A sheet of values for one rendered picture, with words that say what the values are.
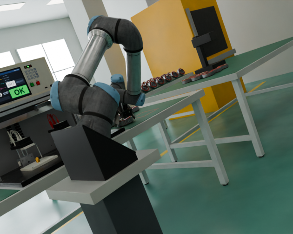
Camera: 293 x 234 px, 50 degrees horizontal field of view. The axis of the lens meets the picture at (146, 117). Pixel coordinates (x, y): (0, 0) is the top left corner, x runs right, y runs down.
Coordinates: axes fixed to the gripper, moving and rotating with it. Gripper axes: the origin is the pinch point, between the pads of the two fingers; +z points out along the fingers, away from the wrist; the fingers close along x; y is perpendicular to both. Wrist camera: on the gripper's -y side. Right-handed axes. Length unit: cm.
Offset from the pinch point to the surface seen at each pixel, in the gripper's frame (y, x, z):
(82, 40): -393, 85, 107
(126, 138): 25.9, -9.6, -10.5
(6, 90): -17, -57, -39
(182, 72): -180, 161, 108
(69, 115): -25.3, -28.6, -3.0
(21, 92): -18, -50, -35
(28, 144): 7, -58, -18
